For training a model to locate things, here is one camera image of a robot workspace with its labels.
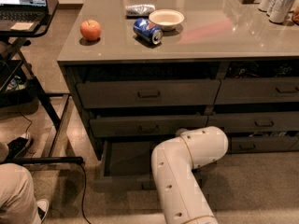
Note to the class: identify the grey drawer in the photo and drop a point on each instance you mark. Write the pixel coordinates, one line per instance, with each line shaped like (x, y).
(258, 90)
(145, 125)
(127, 165)
(256, 122)
(117, 94)
(257, 144)

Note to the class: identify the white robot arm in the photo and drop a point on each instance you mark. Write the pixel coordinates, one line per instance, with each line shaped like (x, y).
(172, 163)

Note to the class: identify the open laptop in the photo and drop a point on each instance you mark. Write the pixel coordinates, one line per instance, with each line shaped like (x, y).
(22, 15)

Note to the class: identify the grey counter cabinet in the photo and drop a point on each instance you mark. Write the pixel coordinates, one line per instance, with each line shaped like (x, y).
(218, 39)

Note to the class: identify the blue pepsi can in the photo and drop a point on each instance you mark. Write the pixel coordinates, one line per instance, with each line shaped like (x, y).
(148, 31)

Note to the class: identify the white bowl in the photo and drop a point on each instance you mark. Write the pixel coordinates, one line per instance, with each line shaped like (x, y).
(166, 19)

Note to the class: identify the red apple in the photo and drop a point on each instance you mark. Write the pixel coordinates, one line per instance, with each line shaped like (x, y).
(90, 30)

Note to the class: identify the black laptop stand cart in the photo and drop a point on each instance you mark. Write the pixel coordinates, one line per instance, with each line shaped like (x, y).
(54, 104)

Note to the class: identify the black sneaker far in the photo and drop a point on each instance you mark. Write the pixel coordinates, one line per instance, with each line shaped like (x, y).
(18, 145)

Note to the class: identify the black sneaker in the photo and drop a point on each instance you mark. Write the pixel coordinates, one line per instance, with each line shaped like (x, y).
(42, 208)
(18, 145)

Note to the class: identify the black sneaker near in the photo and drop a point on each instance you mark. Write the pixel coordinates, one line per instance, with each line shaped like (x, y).
(42, 208)

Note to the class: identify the person leg beige trousers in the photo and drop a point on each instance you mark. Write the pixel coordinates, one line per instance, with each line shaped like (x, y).
(17, 200)

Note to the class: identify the white can front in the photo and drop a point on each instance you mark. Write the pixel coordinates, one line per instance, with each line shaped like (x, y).
(280, 10)

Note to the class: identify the brown item counter edge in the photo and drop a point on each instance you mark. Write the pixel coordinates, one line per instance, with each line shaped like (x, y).
(295, 15)

